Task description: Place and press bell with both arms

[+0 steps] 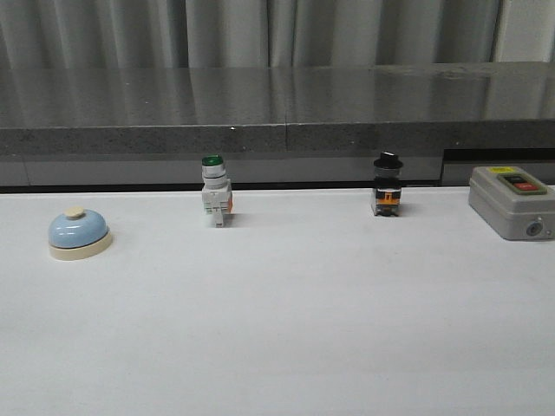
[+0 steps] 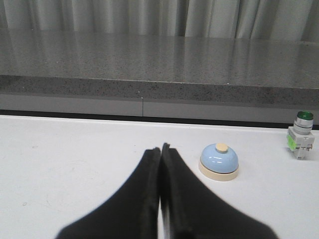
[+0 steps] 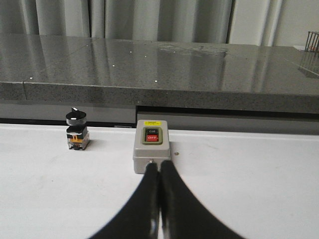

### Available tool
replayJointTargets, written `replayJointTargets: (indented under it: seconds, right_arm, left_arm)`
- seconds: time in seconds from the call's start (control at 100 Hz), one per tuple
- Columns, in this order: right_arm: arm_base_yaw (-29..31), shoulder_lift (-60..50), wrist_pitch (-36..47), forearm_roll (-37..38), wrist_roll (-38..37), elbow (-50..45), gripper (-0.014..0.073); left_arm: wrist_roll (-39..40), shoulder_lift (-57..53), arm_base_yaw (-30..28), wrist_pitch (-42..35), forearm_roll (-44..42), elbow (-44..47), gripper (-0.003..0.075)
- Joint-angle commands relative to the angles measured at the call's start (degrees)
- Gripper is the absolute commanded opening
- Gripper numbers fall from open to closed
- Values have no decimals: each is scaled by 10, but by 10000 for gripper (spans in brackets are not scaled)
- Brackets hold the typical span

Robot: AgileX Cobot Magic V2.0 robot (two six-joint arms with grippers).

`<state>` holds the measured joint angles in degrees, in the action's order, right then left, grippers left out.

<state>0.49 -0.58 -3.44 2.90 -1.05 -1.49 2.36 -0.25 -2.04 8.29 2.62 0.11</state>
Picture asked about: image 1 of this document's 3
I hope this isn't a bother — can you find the blue call bell cream base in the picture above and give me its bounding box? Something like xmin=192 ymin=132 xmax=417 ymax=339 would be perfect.
xmin=48 ymin=206 xmax=114 ymax=261

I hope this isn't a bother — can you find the grey stone counter ledge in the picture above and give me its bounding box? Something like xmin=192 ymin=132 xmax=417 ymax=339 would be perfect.
xmin=1 ymin=62 xmax=554 ymax=189

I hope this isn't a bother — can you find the grey curtain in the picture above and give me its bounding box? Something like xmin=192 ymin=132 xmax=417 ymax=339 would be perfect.
xmin=1 ymin=1 xmax=554 ymax=69

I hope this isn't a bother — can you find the green pushbutton switch white body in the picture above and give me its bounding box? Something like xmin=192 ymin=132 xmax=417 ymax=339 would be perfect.
xmin=201 ymin=154 xmax=233 ymax=227

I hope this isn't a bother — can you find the black selector switch orange body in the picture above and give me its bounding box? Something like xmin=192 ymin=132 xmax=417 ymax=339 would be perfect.
xmin=371 ymin=152 xmax=403 ymax=217

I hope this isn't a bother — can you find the grey push button switch box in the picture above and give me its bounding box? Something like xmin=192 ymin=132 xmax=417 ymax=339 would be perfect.
xmin=468 ymin=166 xmax=554 ymax=241

